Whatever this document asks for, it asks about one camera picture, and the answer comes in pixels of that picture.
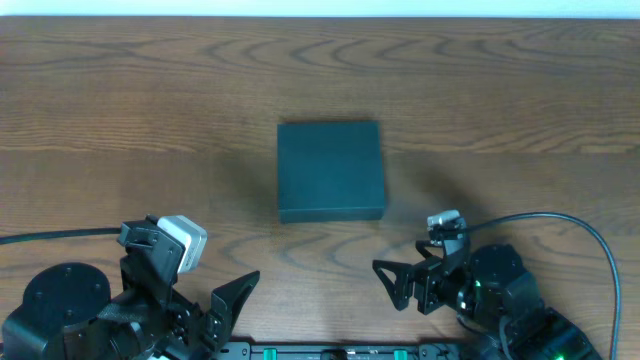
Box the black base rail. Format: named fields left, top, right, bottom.
left=213, top=341, right=482, bottom=360

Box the right black cable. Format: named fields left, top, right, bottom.
left=462, top=211, right=623, bottom=360

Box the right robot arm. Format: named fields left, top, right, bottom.
left=372, top=214, right=600, bottom=360

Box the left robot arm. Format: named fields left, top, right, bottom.
left=1, top=215, right=260, bottom=359

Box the dark green box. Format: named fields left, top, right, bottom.
left=277, top=121, right=386, bottom=223

